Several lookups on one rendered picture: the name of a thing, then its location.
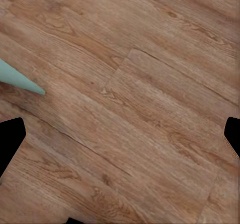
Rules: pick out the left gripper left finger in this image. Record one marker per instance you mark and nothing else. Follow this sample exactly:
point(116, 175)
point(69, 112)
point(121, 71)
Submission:
point(12, 133)

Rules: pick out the standing mirror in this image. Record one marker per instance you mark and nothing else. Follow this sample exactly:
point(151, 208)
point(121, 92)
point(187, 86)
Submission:
point(11, 75)

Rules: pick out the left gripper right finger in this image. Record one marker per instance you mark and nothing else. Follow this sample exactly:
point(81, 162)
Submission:
point(232, 133)

